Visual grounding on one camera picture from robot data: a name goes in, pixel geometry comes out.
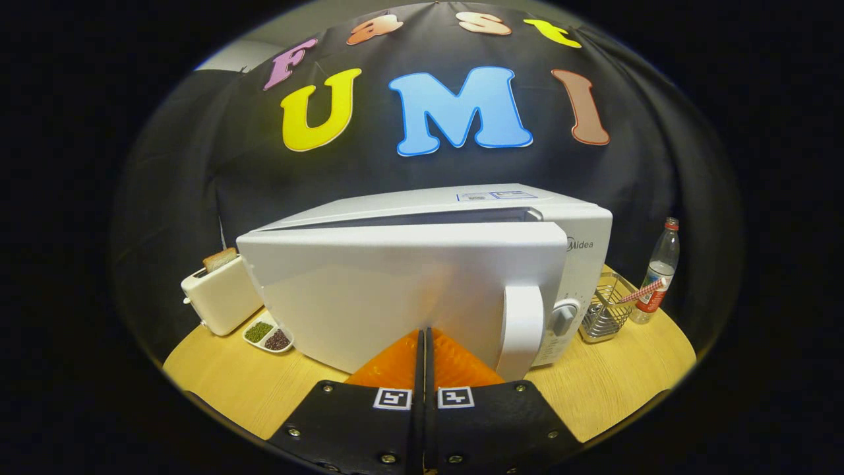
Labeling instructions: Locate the white divided tray of beans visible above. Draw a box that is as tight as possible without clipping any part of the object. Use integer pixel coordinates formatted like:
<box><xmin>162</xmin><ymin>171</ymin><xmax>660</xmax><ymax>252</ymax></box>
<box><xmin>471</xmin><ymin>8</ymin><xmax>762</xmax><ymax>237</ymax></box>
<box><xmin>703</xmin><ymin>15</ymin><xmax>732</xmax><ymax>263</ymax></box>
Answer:
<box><xmin>242</xmin><ymin>311</ymin><xmax>295</xmax><ymax>354</ymax></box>

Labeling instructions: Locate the cream toaster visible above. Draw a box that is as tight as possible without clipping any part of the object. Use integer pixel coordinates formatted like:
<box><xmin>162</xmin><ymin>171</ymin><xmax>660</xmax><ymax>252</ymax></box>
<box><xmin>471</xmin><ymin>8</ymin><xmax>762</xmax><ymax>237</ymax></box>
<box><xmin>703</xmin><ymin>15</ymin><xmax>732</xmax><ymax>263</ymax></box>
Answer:
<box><xmin>181</xmin><ymin>254</ymin><xmax>264</xmax><ymax>337</ymax></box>

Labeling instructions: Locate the white microwave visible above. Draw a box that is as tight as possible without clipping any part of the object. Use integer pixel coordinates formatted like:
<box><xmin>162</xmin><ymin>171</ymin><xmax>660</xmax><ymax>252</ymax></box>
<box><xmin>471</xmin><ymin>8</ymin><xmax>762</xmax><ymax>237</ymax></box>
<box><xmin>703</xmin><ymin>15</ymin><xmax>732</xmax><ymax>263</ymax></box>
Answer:
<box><xmin>236</xmin><ymin>183</ymin><xmax>614</xmax><ymax>383</ymax></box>

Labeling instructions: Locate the red white striped straw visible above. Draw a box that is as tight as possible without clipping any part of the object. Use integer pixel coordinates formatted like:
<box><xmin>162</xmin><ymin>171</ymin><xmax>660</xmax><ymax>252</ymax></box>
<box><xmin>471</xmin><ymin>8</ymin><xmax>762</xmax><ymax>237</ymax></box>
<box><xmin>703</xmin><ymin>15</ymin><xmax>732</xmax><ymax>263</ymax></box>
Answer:
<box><xmin>617</xmin><ymin>277</ymin><xmax>668</xmax><ymax>305</ymax></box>

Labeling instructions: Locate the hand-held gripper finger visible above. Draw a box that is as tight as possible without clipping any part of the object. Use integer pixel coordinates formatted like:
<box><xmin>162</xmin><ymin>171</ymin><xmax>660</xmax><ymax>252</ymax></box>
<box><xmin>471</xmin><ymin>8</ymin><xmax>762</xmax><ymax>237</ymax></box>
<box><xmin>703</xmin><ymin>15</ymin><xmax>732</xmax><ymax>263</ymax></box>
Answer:
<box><xmin>267</xmin><ymin>328</ymin><xmax>425</xmax><ymax>475</ymax></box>
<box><xmin>424</xmin><ymin>328</ymin><xmax>584</xmax><ymax>475</ymax></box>

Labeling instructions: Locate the toasted bread slice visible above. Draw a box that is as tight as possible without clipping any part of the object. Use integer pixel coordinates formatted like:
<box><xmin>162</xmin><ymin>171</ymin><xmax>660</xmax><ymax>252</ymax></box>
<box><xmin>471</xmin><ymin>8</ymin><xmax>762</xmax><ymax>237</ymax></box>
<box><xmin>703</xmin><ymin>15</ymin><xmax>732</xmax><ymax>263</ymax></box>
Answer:
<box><xmin>202</xmin><ymin>247</ymin><xmax>238</xmax><ymax>273</ymax></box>

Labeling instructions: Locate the metal wire basket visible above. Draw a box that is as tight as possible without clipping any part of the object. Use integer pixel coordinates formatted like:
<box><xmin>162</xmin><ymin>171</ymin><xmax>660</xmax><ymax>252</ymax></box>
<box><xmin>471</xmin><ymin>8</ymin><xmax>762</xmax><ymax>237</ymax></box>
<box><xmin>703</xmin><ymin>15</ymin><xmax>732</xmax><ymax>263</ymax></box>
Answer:
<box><xmin>579</xmin><ymin>270</ymin><xmax>637</xmax><ymax>344</ymax></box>

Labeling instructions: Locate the clear water bottle red label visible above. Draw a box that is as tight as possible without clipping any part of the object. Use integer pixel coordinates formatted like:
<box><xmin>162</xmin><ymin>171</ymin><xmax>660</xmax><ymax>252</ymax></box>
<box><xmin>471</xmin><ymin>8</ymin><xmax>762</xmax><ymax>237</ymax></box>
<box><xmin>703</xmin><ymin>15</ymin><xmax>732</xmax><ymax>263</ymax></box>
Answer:
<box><xmin>630</xmin><ymin>217</ymin><xmax>680</xmax><ymax>325</ymax></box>

